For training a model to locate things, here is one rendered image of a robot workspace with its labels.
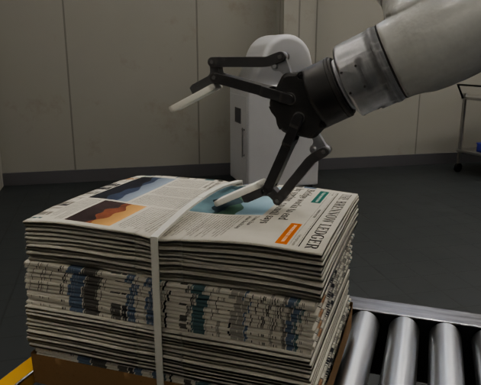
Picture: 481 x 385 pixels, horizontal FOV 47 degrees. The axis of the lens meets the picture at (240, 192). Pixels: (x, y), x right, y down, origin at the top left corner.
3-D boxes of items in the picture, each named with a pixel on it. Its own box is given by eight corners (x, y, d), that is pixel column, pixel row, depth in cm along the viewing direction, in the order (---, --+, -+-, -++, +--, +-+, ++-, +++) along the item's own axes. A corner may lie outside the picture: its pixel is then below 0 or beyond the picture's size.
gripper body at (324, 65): (324, 50, 61) (252, 87, 65) (355, 121, 62) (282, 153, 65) (335, 50, 68) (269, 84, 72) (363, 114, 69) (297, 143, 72)
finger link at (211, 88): (214, 88, 69) (211, 83, 69) (169, 112, 71) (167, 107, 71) (223, 87, 71) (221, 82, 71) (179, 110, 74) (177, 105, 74)
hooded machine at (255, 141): (296, 176, 554) (300, 35, 520) (319, 192, 494) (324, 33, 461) (228, 180, 538) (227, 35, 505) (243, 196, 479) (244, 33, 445)
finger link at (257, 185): (265, 177, 72) (268, 182, 72) (221, 196, 75) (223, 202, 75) (258, 182, 70) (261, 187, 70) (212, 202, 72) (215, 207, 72)
